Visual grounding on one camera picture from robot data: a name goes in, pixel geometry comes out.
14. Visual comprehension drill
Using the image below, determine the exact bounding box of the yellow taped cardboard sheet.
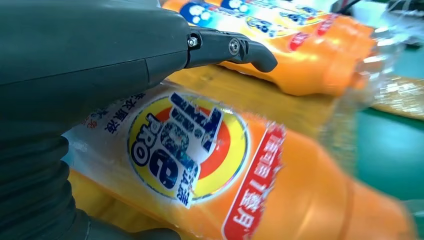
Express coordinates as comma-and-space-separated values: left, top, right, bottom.
67, 64, 424, 240

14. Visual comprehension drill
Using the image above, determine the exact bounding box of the green table mat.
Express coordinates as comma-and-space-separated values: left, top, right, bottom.
354, 43, 424, 203

